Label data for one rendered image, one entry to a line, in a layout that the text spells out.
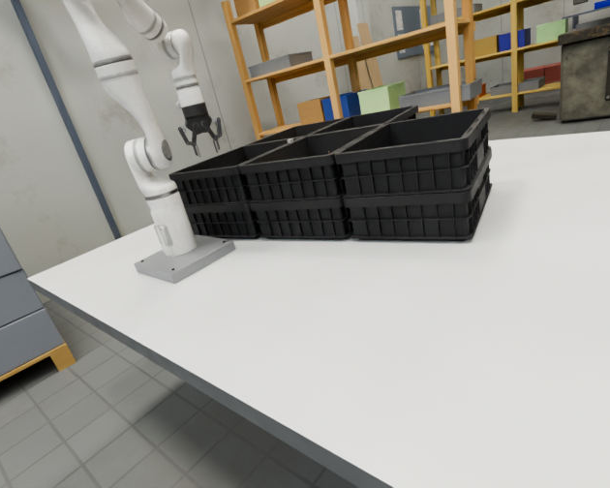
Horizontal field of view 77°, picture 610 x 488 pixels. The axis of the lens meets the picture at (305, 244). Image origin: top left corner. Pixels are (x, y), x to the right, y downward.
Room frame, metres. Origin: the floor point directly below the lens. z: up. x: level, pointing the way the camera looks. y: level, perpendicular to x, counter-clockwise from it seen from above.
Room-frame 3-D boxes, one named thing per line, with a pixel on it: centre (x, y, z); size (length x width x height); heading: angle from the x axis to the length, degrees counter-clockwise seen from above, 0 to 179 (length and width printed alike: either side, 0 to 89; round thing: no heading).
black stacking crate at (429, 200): (0.99, -0.35, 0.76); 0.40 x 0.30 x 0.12; 145
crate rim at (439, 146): (0.99, -0.35, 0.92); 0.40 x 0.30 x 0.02; 145
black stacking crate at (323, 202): (1.16, -0.10, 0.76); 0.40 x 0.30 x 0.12; 145
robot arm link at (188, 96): (1.31, 0.24, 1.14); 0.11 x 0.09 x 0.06; 16
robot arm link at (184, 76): (1.29, 0.23, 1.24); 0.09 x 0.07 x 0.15; 69
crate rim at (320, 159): (1.16, -0.10, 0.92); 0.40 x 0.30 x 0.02; 145
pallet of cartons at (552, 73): (8.28, -5.73, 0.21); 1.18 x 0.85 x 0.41; 45
